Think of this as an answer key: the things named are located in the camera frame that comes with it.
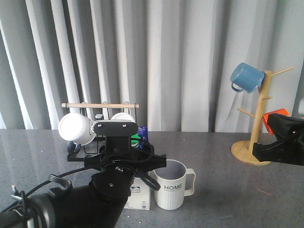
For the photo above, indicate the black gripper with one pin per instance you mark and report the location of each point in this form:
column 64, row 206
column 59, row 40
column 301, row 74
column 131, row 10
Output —
column 283, row 152
column 120, row 162

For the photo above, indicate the blue enamel mug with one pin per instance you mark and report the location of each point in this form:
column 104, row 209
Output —
column 246, row 78

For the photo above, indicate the cream HOME mug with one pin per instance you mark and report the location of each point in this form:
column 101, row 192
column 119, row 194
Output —
column 176, row 182

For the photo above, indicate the white ribbed mug on rack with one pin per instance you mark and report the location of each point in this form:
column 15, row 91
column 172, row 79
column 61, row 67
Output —
column 123, row 117

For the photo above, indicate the white smooth mug on rack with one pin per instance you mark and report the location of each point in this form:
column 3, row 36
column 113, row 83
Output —
column 77, row 130

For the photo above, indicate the grey white curtain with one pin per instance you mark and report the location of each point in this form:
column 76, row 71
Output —
column 172, row 57

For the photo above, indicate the orange enamel mug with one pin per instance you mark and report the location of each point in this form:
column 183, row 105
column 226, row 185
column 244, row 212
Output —
column 266, row 116

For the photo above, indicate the Pascual whole milk carton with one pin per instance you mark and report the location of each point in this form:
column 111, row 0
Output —
column 140, row 198

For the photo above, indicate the black wire mug rack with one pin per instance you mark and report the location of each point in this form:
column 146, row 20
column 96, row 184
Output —
column 87, row 110

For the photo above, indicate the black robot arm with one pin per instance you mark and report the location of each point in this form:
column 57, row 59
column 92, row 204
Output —
column 100, row 203

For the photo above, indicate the wooden mug tree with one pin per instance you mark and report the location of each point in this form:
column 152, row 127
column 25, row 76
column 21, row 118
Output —
column 242, row 150

